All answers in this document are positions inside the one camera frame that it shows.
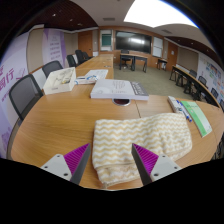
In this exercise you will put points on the white whiteboard eraser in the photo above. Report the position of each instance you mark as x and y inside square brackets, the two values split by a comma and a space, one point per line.
[173, 104]

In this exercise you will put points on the black mesh office chair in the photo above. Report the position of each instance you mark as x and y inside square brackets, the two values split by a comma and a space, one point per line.
[23, 95]
[51, 67]

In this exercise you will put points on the green booklet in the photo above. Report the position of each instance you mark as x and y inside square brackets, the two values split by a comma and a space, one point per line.
[197, 117]

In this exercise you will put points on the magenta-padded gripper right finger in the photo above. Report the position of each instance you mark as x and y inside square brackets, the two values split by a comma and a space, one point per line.
[159, 166]

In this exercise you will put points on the blue marker pen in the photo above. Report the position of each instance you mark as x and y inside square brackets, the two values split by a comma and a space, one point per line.
[185, 112]

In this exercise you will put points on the white paper sheet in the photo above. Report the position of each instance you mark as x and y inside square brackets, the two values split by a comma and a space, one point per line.
[99, 73]

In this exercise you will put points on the cream yellow zigzag towel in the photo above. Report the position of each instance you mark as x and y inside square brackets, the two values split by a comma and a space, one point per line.
[140, 130]

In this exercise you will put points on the white open cardboard box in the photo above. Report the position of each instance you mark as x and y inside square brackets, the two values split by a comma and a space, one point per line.
[56, 87]

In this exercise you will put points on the colourful wall poster display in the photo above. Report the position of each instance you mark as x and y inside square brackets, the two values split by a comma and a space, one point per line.
[213, 75]

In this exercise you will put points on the chairs at side table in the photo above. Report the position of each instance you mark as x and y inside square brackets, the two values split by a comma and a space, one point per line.
[202, 80]

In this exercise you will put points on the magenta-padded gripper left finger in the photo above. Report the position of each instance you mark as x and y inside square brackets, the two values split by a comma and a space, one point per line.
[63, 166]

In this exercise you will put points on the large purple wall banner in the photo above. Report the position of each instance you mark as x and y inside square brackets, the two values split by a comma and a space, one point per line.
[13, 76]

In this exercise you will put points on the black presenter desk chair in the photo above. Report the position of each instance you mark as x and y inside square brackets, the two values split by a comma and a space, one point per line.
[125, 58]

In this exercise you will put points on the dark presenter desk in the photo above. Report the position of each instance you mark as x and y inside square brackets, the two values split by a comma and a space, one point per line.
[136, 57]

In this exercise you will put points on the narrow purple wall banner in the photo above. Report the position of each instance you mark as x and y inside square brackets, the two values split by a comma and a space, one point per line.
[53, 46]

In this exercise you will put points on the white wall whiteboard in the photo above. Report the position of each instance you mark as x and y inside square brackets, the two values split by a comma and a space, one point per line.
[157, 46]

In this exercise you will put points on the white blue small packet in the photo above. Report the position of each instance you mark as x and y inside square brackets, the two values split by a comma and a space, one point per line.
[85, 80]

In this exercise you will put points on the small dark side desk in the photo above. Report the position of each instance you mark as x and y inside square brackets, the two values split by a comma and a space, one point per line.
[162, 61]

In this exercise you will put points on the large black wall screen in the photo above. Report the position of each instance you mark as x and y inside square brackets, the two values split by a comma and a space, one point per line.
[133, 42]

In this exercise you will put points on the green wall board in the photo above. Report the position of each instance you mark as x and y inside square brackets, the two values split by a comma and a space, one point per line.
[106, 40]

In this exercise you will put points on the brown wooden door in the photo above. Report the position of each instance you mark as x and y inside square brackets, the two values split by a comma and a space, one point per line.
[85, 43]
[172, 55]

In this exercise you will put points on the row of black office chairs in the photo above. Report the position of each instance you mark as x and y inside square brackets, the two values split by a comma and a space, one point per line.
[79, 56]

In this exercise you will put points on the bright ceiling light panel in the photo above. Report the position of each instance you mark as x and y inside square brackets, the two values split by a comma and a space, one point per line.
[156, 13]

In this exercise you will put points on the long dark side table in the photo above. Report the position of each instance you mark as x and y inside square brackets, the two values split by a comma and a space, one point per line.
[186, 78]

